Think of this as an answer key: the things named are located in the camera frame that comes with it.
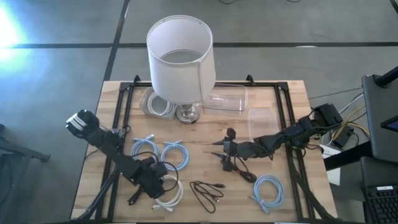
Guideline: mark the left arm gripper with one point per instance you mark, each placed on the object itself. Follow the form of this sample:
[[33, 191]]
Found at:
[[154, 179]]

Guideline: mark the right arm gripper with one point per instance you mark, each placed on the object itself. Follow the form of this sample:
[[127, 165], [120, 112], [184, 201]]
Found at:
[[230, 152]]

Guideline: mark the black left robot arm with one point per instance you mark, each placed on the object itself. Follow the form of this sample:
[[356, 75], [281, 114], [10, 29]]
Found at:
[[102, 138]]

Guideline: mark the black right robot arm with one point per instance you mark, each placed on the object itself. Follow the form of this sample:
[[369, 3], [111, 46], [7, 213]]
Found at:
[[298, 129]]

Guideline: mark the clear plastic container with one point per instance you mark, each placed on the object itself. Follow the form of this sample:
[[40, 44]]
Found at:
[[227, 102], [262, 123]]

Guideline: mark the frosted white plastic container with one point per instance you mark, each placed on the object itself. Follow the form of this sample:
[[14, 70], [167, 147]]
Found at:
[[143, 104]]

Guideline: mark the white shade silver table lamp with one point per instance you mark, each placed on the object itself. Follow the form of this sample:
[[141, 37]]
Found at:
[[180, 77]]

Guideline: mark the white paper sheet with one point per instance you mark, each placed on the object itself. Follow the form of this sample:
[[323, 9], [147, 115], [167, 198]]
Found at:
[[334, 175]]

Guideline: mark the black power box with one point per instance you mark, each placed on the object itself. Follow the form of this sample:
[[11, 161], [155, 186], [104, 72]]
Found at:
[[343, 138]]

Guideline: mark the black side desk bar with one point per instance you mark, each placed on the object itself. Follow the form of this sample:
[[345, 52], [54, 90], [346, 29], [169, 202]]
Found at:
[[348, 157]]

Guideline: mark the black metal floor stand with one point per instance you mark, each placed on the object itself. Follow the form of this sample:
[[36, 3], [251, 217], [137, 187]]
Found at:
[[18, 152]]

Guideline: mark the dark grey laptop panel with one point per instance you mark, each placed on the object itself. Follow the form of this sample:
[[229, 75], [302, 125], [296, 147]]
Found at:
[[379, 109]]

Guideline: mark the black keyboard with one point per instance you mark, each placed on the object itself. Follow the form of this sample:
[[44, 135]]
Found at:
[[384, 205]]

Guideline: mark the black round pole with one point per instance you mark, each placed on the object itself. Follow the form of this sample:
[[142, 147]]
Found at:
[[387, 77]]

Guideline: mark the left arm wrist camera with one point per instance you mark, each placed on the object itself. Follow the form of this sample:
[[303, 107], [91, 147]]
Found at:
[[150, 162]]

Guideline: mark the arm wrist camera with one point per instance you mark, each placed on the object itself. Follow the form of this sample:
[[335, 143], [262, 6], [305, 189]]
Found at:
[[150, 162], [231, 133]]

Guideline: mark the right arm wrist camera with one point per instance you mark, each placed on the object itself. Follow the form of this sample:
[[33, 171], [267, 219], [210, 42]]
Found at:
[[231, 133]]

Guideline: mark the black aluminium table frame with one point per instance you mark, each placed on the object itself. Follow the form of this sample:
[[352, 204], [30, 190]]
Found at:
[[267, 84]]

